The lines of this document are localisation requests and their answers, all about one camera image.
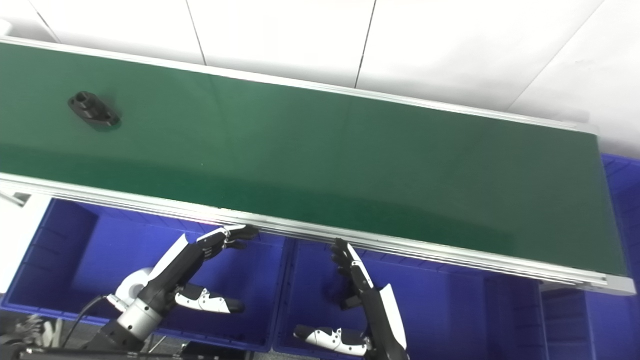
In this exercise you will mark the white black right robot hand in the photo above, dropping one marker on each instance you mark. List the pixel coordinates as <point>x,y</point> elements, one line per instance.
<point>382,320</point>

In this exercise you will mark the blue plastic bin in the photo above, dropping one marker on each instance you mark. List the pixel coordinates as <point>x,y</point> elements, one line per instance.
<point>615,325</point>
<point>450,310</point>
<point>100,250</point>

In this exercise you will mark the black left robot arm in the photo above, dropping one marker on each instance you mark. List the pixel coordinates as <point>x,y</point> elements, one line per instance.
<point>137,317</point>

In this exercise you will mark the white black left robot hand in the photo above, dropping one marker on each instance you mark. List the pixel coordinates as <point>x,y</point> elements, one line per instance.
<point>172,272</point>

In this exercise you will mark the black robot torso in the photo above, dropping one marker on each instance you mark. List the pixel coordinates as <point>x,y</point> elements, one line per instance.
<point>215,354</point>

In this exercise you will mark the white side panel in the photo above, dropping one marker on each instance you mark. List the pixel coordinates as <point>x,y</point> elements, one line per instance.
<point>17,240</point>

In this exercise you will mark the green conveyor belt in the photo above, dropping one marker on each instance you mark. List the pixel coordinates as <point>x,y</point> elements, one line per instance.
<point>320,165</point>
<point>450,255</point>

